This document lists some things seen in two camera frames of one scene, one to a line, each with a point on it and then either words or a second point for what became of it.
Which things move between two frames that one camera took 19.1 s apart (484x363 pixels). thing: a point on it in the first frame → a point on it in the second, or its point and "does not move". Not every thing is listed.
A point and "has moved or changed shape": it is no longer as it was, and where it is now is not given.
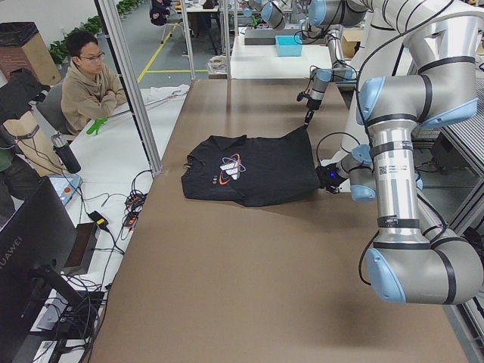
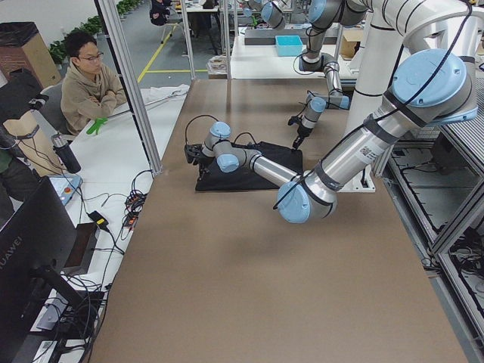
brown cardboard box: x=23 y=46 does not move
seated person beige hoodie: x=93 y=89 does not move
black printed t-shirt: x=250 y=171 has moved or changed shape
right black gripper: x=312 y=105 → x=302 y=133
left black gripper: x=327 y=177 → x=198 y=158
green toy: x=96 y=125 does not move
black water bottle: x=66 y=153 does not move
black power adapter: x=98 y=219 does not move
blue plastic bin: x=289 y=45 does not move
